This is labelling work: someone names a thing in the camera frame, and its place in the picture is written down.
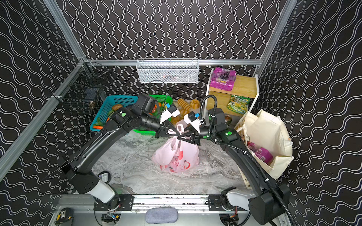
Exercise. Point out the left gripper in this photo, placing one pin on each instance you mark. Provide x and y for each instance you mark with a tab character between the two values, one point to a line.
162	129

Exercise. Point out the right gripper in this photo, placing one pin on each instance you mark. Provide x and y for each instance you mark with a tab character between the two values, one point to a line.
196	136

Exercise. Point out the pink peach plastic bag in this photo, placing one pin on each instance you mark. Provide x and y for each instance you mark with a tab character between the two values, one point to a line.
176	156

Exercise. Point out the floral canvas tote bag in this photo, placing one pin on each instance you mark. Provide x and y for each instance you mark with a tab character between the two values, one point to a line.
270	132

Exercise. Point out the purple snack bag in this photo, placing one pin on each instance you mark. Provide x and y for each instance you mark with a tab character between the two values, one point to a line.
263	154
223	79

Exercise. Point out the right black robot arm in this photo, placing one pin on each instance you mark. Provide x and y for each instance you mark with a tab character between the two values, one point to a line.
271	198

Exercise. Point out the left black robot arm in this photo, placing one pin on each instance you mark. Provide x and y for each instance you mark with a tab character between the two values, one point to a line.
78	167

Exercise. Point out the braided golden bread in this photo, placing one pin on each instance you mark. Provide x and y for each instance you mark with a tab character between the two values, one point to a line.
175	120

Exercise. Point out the white bread tray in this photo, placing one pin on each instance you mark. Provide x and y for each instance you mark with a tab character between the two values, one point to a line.
182	113

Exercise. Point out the striped long bread back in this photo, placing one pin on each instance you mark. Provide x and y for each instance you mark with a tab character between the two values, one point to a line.
184	105

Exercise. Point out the green plastic basket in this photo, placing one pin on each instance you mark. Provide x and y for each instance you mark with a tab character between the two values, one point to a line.
163	100

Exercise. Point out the yellow pumpkin shaped bread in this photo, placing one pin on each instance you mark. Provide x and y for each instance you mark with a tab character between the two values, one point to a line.
195	104

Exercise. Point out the green tea can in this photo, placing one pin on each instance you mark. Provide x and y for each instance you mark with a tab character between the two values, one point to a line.
228	119

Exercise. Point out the green apple tea snack bag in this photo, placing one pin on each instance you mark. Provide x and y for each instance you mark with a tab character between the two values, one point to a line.
238	104

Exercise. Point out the brown potato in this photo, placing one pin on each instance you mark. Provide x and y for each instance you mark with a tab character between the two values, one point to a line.
116	107

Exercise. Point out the teal plastic basket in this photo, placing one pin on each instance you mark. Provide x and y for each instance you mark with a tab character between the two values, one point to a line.
106	108

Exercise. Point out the white wooden shelf rack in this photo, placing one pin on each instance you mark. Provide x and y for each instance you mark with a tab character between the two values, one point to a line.
244	86

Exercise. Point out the round black barcode disc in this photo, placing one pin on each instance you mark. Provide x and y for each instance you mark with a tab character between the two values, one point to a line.
105	176

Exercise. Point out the grey padded cushion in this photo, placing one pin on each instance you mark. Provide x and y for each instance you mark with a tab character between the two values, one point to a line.
161	215

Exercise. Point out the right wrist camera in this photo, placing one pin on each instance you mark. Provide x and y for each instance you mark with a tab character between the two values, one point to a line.
194	122

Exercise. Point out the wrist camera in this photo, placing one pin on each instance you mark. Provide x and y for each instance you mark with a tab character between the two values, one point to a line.
194	122
171	111

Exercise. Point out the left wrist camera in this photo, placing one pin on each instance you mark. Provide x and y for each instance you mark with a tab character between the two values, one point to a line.
171	111

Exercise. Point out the white wire wall basket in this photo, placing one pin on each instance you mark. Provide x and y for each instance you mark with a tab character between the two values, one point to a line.
168	70

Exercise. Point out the metal base rail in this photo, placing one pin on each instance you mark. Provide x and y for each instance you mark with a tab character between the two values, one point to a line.
140	204

